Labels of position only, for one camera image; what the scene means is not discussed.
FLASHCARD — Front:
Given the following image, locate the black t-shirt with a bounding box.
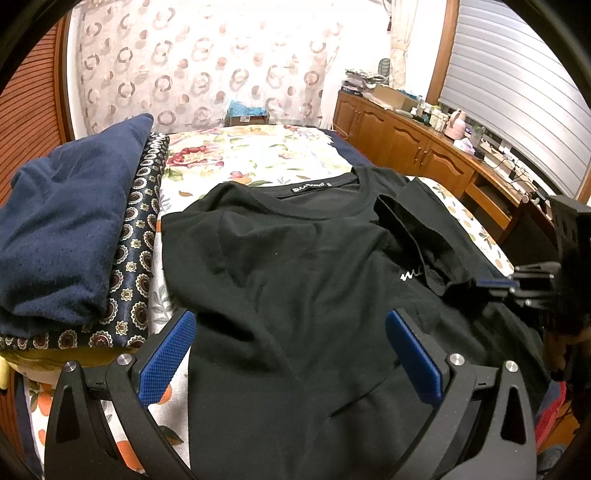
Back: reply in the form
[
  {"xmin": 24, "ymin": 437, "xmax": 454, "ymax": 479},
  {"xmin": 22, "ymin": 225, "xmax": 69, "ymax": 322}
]
[{"xmin": 161, "ymin": 166, "xmax": 550, "ymax": 479}]

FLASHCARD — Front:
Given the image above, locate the orange print white sheet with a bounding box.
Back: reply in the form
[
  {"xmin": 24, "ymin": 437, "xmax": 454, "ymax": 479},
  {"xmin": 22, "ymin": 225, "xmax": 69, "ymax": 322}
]
[{"xmin": 19, "ymin": 177, "xmax": 514, "ymax": 470}]

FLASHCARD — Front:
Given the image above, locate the red bed cover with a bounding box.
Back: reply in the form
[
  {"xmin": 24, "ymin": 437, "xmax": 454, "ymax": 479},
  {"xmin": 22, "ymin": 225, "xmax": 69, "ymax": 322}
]
[{"xmin": 534, "ymin": 381, "xmax": 567, "ymax": 450}]

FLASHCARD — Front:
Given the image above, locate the patterned dark folded cloth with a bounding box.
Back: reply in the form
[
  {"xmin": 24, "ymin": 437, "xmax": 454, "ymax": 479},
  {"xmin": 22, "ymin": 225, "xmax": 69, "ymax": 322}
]
[{"xmin": 1, "ymin": 132, "xmax": 169, "ymax": 351}]

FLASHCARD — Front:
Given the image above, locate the pink tissue pack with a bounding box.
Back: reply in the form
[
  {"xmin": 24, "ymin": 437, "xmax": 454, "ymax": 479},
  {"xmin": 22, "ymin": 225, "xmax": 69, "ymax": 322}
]
[{"xmin": 454, "ymin": 138, "xmax": 475, "ymax": 155}]

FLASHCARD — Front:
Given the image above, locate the pink kettle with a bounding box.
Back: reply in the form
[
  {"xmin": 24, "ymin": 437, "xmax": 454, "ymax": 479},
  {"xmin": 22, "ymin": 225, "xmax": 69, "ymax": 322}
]
[{"xmin": 444, "ymin": 109, "xmax": 467, "ymax": 141}]

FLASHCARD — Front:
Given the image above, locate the wooden sideboard cabinet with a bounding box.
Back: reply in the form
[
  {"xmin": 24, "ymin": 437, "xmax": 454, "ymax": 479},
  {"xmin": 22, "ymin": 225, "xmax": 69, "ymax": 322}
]
[{"xmin": 334, "ymin": 91, "xmax": 556, "ymax": 245}]

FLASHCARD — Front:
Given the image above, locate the navy blue blanket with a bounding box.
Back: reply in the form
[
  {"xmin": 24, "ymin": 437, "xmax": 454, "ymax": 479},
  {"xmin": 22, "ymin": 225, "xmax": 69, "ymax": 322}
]
[{"xmin": 322, "ymin": 130, "xmax": 373, "ymax": 167}]

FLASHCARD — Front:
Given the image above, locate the window roller blind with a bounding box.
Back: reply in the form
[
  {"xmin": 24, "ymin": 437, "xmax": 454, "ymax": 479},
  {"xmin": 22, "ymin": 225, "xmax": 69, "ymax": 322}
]
[{"xmin": 440, "ymin": 1, "xmax": 590, "ymax": 196}]

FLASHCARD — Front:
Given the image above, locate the folded navy blue garment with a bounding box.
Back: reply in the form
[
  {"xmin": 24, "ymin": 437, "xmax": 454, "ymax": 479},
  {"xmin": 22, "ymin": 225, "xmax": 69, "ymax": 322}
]
[{"xmin": 1, "ymin": 114, "xmax": 153, "ymax": 337}]

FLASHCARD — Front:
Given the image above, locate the cardboard box on cabinet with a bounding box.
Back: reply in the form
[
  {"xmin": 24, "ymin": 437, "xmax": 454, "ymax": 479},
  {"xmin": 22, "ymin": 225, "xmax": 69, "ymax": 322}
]
[{"xmin": 372, "ymin": 85, "xmax": 418, "ymax": 112}]

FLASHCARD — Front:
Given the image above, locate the floral beige blanket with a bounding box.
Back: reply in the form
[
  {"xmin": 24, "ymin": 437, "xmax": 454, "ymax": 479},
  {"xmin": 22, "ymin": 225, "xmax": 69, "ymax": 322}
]
[{"xmin": 159, "ymin": 125, "xmax": 352, "ymax": 215}]

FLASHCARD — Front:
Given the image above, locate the blue item box at headboard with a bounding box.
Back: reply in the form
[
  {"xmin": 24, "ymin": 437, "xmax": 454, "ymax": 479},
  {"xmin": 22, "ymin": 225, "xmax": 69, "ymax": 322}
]
[{"xmin": 224, "ymin": 101, "xmax": 269, "ymax": 127}]

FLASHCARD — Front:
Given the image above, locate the circle pattern curtain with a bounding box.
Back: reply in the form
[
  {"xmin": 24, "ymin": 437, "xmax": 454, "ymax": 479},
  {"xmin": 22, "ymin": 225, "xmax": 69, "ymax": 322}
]
[{"xmin": 68, "ymin": 1, "xmax": 389, "ymax": 133}]

